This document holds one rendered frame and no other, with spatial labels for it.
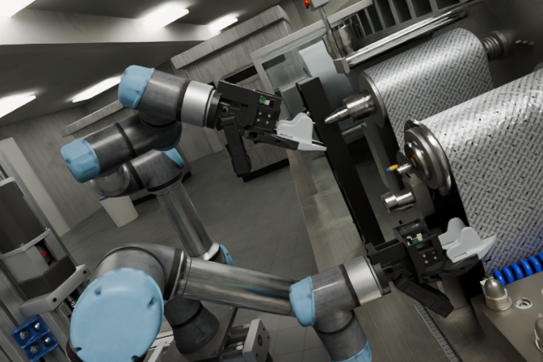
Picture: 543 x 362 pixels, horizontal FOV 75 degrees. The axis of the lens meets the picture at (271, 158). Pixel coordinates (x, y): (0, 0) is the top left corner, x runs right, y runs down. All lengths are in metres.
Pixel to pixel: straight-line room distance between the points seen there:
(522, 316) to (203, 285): 0.52
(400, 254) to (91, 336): 0.48
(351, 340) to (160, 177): 0.67
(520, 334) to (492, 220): 0.18
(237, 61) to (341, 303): 5.08
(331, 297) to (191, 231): 0.62
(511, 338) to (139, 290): 0.52
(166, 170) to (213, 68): 4.64
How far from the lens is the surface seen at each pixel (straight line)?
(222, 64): 5.61
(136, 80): 0.63
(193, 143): 10.99
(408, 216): 0.75
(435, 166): 0.64
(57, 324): 1.04
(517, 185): 0.71
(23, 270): 1.04
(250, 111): 0.60
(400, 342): 0.86
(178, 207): 1.12
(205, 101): 0.60
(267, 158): 5.73
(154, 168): 1.06
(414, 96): 0.85
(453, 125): 0.66
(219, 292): 0.72
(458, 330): 0.85
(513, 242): 0.75
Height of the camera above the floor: 1.50
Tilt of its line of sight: 13 degrees down
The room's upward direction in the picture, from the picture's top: 25 degrees counter-clockwise
